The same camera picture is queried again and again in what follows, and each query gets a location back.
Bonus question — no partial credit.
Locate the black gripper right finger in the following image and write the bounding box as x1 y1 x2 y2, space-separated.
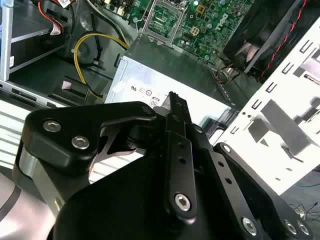
186 122 314 240

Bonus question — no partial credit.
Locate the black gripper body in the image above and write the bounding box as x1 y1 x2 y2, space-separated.
53 149 241 240

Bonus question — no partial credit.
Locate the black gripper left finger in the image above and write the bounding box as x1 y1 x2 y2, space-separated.
21 91 199 225

